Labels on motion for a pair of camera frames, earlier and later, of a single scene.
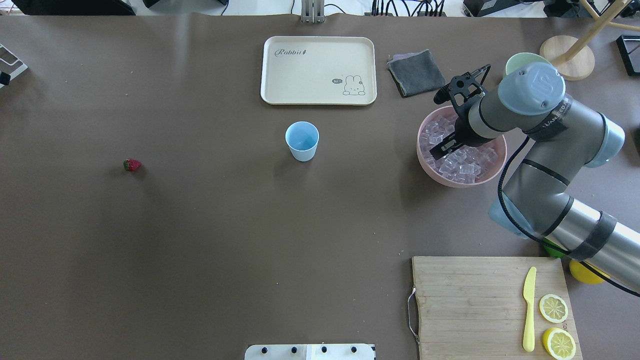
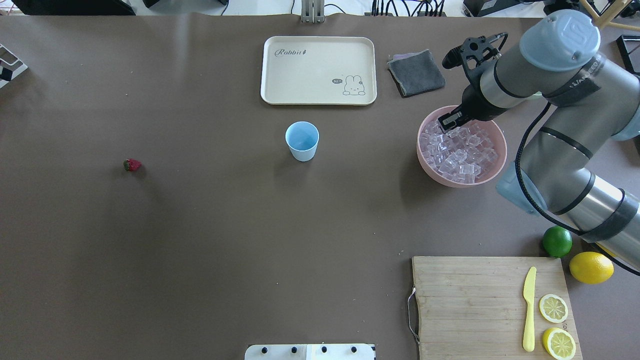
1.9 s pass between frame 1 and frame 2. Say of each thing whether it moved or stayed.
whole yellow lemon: stayed
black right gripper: moved
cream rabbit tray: stayed
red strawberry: stayed
